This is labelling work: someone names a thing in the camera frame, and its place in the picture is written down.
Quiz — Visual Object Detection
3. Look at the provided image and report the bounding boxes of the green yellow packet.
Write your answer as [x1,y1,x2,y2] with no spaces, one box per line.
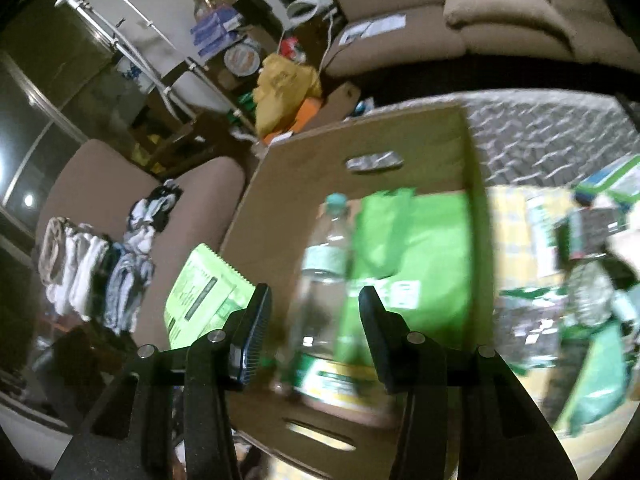
[292,352,396,413]

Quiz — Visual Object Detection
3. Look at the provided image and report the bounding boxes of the yellow plastic bag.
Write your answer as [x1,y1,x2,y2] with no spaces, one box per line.
[252,54,323,137]

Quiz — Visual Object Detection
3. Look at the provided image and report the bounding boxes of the brown armchair with folded clothes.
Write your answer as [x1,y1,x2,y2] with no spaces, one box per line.
[35,139,246,351]

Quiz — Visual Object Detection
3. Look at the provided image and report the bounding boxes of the pebble pattern mat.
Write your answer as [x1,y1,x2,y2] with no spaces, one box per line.
[345,89,640,193]

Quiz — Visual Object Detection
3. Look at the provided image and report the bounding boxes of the green blue flat box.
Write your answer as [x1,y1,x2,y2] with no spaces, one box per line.
[575,155,640,206]

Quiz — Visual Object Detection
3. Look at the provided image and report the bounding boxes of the cardboard box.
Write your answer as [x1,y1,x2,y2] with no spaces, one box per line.
[220,100,501,480]

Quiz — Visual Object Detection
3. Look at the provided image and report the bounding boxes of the white green packet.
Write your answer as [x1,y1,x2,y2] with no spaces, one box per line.
[525,195,566,281]

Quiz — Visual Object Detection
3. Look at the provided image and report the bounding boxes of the pile of folded clothes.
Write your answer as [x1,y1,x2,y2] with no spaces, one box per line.
[39,217,156,336]

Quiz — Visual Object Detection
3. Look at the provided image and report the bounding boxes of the bright green serrated packet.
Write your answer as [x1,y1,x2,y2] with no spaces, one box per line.
[164,243,257,352]

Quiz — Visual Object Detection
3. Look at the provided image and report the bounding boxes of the clear plastic bottle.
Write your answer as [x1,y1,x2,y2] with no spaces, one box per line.
[287,194,358,391]

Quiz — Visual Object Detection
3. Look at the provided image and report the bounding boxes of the white papers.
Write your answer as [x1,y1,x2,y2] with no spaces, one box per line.
[340,15,407,46]

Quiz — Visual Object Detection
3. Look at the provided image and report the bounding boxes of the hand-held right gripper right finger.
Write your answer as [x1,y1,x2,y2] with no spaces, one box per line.
[357,285,578,480]

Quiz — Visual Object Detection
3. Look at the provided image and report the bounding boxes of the black white socks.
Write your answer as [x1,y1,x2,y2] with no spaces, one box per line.
[125,180,183,256]

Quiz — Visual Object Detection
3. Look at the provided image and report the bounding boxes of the sliding glass door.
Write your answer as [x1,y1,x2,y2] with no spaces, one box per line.
[0,0,121,241]

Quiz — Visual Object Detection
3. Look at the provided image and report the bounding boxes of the round tin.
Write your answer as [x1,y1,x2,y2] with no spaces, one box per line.
[223,42,261,77]

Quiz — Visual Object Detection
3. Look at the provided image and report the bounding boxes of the orange box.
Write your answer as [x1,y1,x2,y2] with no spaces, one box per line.
[265,97,326,143]

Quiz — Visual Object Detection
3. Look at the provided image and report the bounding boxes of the green tote bag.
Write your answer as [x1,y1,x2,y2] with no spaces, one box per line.
[335,187,473,366]

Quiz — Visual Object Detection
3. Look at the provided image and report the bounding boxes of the dark green packet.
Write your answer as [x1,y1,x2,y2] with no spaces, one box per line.
[555,320,631,436]

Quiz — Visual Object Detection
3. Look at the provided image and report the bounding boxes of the purple tissue packs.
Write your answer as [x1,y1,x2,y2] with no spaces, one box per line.
[190,12,246,56]

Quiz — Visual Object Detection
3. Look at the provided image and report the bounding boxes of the yellow checked cloth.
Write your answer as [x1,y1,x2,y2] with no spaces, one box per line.
[487,185,581,291]

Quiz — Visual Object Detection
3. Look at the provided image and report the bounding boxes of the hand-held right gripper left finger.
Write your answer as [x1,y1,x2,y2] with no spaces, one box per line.
[50,282,273,480]

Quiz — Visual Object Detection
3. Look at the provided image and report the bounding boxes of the brown cushion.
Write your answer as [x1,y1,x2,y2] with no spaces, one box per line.
[444,0,576,46]

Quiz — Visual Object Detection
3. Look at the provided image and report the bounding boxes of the dark striped packet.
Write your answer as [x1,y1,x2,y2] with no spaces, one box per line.
[555,207,608,261]

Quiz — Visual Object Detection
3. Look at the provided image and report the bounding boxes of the brown sofa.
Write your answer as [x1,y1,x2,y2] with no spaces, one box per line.
[315,0,640,81]

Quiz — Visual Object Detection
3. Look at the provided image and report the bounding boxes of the black white patterned packet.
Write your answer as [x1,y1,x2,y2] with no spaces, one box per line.
[495,285,566,376]

